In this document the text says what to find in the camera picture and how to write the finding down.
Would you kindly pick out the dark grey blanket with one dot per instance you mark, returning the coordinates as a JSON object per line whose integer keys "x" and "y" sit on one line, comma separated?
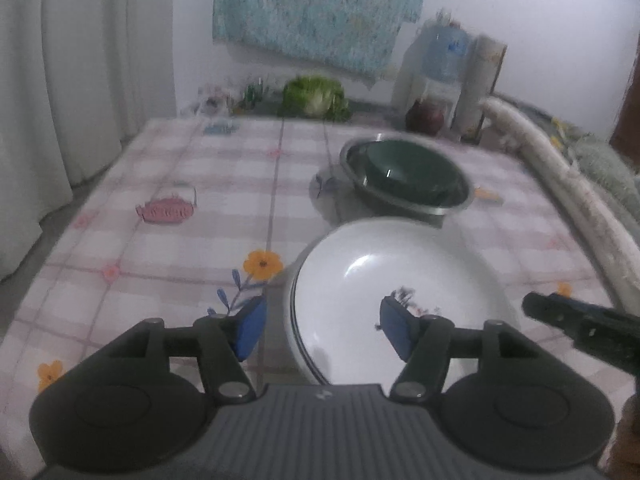
{"x": 540, "y": 120}

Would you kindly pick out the checked printed tablecloth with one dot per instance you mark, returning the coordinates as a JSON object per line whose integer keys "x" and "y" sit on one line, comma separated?
{"x": 150, "y": 270}

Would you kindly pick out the white ceramic plate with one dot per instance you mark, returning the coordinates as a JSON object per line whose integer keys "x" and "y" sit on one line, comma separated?
{"x": 350, "y": 270}

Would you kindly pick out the white knitted rolled blanket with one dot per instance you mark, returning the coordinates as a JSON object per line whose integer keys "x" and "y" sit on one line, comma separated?
{"x": 585, "y": 210}

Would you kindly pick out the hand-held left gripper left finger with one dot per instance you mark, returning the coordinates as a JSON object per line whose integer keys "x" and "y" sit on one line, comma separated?
{"x": 250, "y": 327}

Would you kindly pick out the steel bowl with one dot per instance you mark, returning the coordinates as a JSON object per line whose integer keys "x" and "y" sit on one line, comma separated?
{"x": 400, "y": 206}

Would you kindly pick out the white curtain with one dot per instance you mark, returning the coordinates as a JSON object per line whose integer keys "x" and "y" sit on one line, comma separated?
{"x": 75, "y": 85}

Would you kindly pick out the dark red jar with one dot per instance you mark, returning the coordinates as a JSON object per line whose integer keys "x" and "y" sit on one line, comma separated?
{"x": 425, "y": 117}

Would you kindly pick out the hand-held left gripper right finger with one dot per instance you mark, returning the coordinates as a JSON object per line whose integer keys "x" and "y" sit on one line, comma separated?
{"x": 395, "y": 327}

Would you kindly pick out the small green bottle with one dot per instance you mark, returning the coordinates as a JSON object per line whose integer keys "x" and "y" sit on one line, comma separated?
{"x": 256, "y": 92}

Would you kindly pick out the green ceramic bowl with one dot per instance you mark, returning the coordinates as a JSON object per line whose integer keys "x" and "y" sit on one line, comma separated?
{"x": 400, "y": 170}

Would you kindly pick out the brown wooden door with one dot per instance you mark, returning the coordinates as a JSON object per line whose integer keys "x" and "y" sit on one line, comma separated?
{"x": 629, "y": 110}

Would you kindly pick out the green cushion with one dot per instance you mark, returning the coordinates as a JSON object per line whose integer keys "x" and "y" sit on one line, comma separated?
{"x": 600, "y": 165}

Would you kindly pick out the blue patterned wall cloth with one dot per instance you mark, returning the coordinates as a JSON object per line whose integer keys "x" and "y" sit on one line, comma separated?
{"x": 310, "y": 10}

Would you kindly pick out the white water dispenser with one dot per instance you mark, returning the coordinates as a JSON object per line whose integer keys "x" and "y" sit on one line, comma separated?
{"x": 440, "y": 105}

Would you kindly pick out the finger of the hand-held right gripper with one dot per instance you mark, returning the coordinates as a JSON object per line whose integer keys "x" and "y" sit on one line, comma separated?
{"x": 565, "y": 317}

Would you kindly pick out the clear plastic bag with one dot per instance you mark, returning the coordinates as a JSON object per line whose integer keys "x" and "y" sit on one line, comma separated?
{"x": 215, "y": 100}

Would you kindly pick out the green lettuce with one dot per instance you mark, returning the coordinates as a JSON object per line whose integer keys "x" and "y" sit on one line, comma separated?
{"x": 312, "y": 97}

